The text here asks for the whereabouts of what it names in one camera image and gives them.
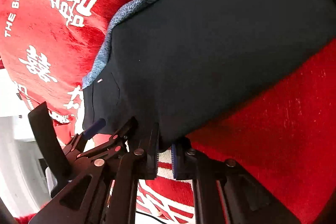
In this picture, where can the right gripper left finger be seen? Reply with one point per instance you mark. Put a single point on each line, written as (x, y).
(105, 187)

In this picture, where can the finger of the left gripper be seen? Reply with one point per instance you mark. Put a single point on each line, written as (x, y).
(61, 161)

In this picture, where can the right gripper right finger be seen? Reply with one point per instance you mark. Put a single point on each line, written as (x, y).
(224, 191)

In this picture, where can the black pants with grey waistband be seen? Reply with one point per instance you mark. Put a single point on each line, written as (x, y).
(179, 63)

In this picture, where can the white furniture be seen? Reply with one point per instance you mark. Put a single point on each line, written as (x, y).
(24, 187)

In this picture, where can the red blanket with white characters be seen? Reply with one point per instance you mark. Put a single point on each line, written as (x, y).
(285, 136)

